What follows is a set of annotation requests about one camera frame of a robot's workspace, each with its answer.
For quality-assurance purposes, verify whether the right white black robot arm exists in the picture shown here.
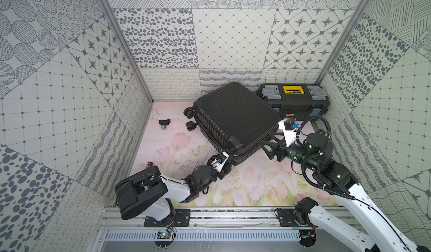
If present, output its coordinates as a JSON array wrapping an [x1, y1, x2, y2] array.
[[259, 130, 429, 252]]

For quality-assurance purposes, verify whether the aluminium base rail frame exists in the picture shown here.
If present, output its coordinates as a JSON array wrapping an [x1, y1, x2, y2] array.
[[95, 206, 374, 231]]

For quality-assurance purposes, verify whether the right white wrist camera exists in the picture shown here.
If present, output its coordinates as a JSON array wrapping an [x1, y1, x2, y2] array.
[[278, 118, 300, 147]]

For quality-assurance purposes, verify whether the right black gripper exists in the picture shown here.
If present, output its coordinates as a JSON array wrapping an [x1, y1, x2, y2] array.
[[259, 132, 320, 173]]

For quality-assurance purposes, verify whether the black toolbox yellow label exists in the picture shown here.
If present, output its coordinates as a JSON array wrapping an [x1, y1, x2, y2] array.
[[257, 83, 330, 121]]

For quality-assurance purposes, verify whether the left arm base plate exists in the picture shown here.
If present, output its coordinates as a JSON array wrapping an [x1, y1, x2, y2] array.
[[144, 209, 191, 227]]

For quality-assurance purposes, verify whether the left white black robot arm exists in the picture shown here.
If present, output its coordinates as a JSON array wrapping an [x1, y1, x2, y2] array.
[[114, 151, 233, 223]]

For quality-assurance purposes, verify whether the black ribbed hard-shell suitcase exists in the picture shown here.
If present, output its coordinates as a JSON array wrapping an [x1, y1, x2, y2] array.
[[184, 82, 282, 166]]

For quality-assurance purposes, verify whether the small black metal clip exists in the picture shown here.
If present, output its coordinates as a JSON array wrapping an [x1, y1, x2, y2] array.
[[158, 119, 171, 130]]

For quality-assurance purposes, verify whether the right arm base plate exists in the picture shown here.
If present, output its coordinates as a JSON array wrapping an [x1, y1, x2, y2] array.
[[275, 208, 315, 227]]

